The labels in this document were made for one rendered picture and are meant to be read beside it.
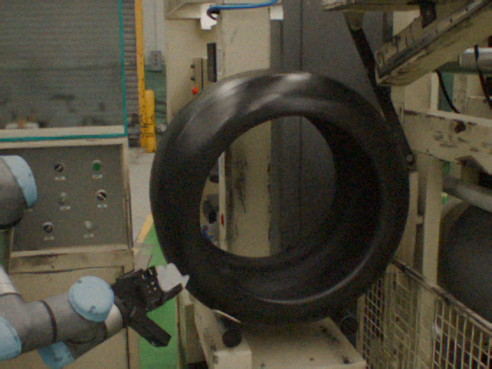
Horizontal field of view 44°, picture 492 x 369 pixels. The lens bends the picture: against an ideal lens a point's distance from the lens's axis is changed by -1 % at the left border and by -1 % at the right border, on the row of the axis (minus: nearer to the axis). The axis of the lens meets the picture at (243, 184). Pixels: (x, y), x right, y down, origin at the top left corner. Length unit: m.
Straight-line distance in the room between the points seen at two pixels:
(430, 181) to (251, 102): 0.72
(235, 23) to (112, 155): 0.66
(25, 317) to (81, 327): 0.10
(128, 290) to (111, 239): 0.89
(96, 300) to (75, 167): 1.06
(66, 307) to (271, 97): 0.59
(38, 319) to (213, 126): 0.52
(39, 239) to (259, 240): 0.77
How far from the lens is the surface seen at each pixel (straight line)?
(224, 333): 1.41
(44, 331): 1.03
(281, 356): 1.55
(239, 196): 1.70
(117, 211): 2.09
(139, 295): 1.24
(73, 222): 2.10
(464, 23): 1.31
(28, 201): 1.34
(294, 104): 1.30
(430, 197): 1.83
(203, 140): 1.27
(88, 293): 1.05
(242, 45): 1.65
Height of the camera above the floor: 1.52
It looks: 12 degrees down
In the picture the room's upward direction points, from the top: 1 degrees counter-clockwise
